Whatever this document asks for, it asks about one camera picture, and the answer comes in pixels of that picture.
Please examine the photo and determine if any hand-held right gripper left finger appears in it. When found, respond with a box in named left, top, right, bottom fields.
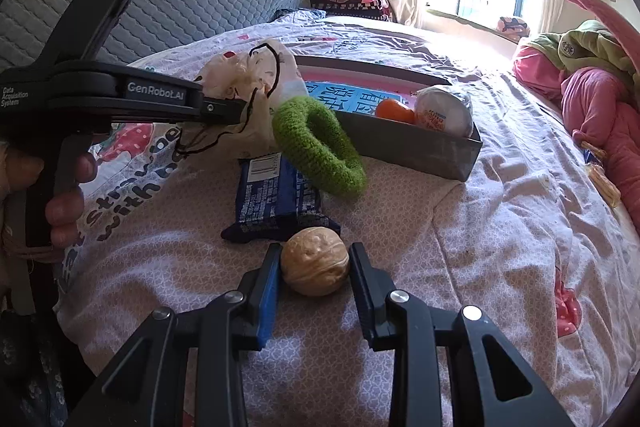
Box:
left=67, top=243, right=285, bottom=427

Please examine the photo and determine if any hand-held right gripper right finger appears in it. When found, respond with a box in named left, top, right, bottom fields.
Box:
left=348, top=242, right=573, bottom=427

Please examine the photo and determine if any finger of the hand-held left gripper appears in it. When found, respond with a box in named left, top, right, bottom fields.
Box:
left=192, top=97, right=249, bottom=126

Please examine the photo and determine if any beige plush toy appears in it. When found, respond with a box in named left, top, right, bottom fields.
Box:
left=197, top=38, right=313, bottom=158

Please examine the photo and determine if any walnut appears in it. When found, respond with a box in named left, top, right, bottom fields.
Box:
left=280, top=227, right=350, bottom=297

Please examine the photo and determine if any grey cardboard box tray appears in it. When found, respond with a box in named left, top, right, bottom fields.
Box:
left=292, top=54, right=483, bottom=182

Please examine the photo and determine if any small orange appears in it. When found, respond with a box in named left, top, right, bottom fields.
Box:
left=375, top=98, right=417, bottom=124

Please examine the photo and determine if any person's left hand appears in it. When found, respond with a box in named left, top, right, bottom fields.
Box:
left=0, top=142, right=98, bottom=265

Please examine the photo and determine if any dark floral cloth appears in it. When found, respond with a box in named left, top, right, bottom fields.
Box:
left=274, top=8, right=326, bottom=22

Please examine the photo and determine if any pink printed bed sheet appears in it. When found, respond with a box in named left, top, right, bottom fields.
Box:
left=52, top=10, right=640, bottom=427

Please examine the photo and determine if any dark patterned folded blanket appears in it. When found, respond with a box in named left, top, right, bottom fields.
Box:
left=307, top=0, right=393, bottom=22

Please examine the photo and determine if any white egg-shaped candy pack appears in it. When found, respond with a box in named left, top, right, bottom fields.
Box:
left=414, top=84, right=473, bottom=138

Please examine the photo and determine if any dark floral clothing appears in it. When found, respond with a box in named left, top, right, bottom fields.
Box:
left=0, top=307, right=96, bottom=427

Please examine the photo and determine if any patterned cushion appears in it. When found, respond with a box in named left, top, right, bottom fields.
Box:
left=496, top=16, right=530, bottom=39

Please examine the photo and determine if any green jacket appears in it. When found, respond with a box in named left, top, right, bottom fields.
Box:
left=527, top=20, right=640, bottom=80

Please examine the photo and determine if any green knitted ring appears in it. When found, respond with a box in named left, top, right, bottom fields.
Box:
left=271, top=96, right=367, bottom=198

